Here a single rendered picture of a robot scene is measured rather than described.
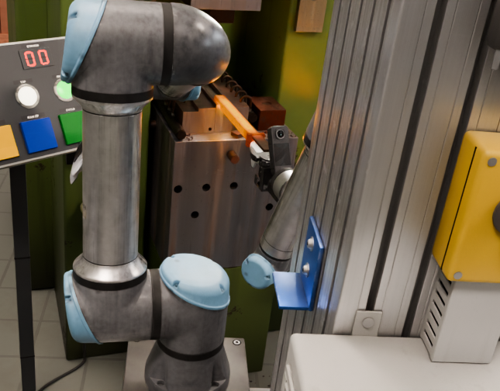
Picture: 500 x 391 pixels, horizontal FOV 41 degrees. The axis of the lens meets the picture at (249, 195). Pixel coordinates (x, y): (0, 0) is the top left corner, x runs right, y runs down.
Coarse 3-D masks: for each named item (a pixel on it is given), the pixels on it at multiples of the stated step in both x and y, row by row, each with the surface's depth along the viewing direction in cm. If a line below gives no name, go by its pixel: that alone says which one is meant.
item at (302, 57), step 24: (264, 0) 221; (288, 0) 203; (264, 24) 222; (288, 24) 205; (264, 48) 223; (288, 48) 209; (312, 48) 212; (264, 72) 225; (288, 72) 213; (312, 72) 216; (264, 96) 226; (288, 96) 217; (312, 96) 220; (288, 120) 221
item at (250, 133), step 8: (216, 96) 198; (224, 96) 198; (224, 104) 192; (232, 104) 193; (224, 112) 191; (232, 112) 187; (232, 120) 185; (240, 120) 182; (240, 128) 179; (248, 128) 177; (248, 136) 172; (256, 136) 172; (264, 136) 173; (248, 144) 173; (264, 144) 167
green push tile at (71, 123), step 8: (72, 112) 165; (80, 112) 167; (64, 120) 164; (72, 120) 165; (80, 120) 167; (64, 128) 164; (72, 128) 165; (80, 128) 166; (64, 136) 164; (72, 136) 165; (80, 136) 166
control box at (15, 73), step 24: (0, 48) 156; (24, 48) 160; (48, 48) 163; (0, 72) 155; (24, 72) 159; (48, 72) 163; (0, 96) 155; (48, 96) 162; (0, 120) 154; (24, 120) 158; (24, 144) 157; (72, 144) 165; (0, 168) 153
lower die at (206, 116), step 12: (216, 84) 213; (204, 96) 202; (228, 96) 204; (180, 108) 194; (192, 108) 195; (204, 108) 193; (216, 108) 194; (240, 108) 197; (180, 120) 195; (192, 120) 194; (204, 120) 195; (216, 120) 196; (228, 120) 198; (192, 132) 195; (204, 132) 197
